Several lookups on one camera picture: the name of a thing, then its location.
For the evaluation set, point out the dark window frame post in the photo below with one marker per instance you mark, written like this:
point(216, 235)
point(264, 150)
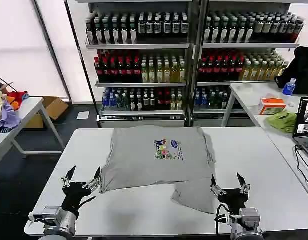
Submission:
point(52, 50)

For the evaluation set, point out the white paper sheet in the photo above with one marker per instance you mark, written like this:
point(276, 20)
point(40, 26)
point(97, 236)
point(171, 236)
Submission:
point(83, 115)

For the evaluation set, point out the orange tissue box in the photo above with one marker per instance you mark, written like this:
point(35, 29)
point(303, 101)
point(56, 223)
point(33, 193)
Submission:
point(271, 106)

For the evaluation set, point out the blue-label water bottle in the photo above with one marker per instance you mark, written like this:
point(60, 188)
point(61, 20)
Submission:
point(289, 87)

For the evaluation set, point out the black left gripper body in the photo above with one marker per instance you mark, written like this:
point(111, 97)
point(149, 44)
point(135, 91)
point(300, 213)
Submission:
point(75, 195)

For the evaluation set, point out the white desk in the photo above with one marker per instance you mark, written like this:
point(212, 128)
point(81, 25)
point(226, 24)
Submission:
point(246, 97)

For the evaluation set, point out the black backpack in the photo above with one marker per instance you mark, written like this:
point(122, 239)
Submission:
point(301, 70)

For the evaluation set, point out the grey printed t-shirt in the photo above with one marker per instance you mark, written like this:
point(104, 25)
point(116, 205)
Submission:
point(154, 160)

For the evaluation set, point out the green cloth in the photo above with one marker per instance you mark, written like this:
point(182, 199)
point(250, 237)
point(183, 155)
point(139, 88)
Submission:
point(282, 121)

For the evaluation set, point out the black laptop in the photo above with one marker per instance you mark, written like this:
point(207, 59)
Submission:
point(305, 130)

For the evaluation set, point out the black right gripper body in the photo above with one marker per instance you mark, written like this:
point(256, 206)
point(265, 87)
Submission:
point(234, 197)

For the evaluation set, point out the white side table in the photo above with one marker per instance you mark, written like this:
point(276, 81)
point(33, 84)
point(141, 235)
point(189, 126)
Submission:
point(26, 110)

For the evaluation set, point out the brown cardboard box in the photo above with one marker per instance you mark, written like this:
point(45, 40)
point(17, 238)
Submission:
point(54, 107)

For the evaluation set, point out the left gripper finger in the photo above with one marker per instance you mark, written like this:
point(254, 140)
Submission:
point(69, 176)
point(94, 181)

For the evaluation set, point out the shelf with bottles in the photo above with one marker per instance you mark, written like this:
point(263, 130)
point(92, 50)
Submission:
point(241, 60)
point(139, 62)

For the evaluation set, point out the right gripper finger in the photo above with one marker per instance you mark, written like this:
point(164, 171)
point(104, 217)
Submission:
point(216, 188)
point(244, 185)

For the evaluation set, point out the purple cloth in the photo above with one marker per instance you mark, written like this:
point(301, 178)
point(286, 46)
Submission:
point(7, 117)

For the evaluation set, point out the red cloth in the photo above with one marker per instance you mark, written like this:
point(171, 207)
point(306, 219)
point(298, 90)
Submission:
point(16, 98)

